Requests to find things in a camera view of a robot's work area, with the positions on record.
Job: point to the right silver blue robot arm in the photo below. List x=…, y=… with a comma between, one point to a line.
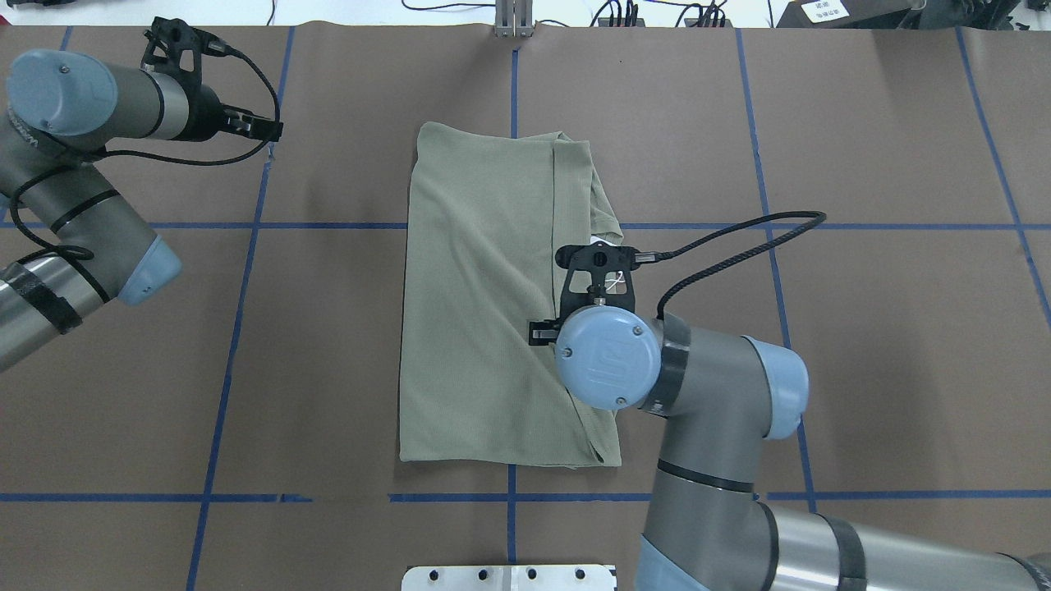
x=722, y=397

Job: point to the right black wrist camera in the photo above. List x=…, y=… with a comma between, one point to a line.
x=572, y=258

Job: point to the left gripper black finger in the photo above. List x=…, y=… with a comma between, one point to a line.
x=252, y=126

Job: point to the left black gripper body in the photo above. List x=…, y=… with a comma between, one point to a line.
x=203, y=113

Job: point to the green long-sleeve shirt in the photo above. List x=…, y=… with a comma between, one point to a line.
x=486, y=216

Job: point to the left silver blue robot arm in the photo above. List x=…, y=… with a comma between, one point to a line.
x=62, y=110

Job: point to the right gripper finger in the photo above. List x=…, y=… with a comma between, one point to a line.
x=543, y=332

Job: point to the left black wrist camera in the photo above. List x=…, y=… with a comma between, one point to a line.
x=176, y=49

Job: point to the white camera mast base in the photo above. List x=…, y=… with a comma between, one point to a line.
x=512, y=577

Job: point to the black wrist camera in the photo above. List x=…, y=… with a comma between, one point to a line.
x=572, y=258
x=176, y=49

